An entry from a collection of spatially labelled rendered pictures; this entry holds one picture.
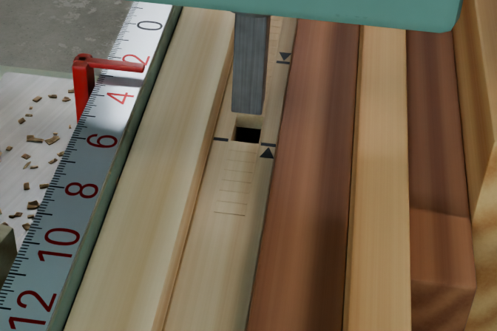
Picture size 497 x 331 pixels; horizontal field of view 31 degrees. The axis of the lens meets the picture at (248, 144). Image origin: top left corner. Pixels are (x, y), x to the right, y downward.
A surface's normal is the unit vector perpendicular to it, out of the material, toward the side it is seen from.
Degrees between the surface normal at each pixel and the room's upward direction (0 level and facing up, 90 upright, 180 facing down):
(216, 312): 0
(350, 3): 90
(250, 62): 90
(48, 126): 0
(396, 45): 0
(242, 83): 90
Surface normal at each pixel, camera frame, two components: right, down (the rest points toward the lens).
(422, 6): -0.13, 0.61
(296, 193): 0.04, -0.78
